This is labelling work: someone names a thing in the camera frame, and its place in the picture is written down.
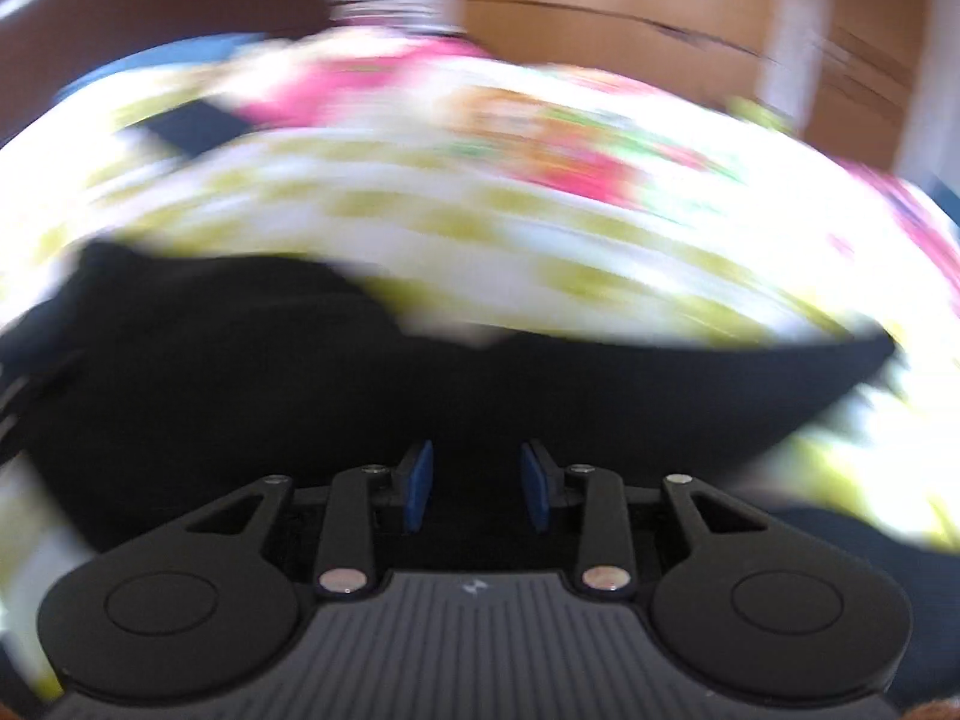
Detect green checkered printed blanket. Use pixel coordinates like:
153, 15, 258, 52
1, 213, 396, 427
0, 22, 960, 698

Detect blue pillow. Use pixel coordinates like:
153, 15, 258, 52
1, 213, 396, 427
56, 31, 272, 102

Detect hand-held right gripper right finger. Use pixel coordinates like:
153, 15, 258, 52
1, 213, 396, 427
520, 439, 767, 595

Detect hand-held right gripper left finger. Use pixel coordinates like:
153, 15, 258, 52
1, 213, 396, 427
186, 439, 436, 595

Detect dark brown wooden headboard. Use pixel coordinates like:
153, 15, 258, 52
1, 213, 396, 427
0, 0, 340, 145

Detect black pants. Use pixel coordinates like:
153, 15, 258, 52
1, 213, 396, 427
0, 240, 898, 563

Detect dark blue folded cloth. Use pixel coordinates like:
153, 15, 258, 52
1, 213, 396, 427
141, 100, 250, 160

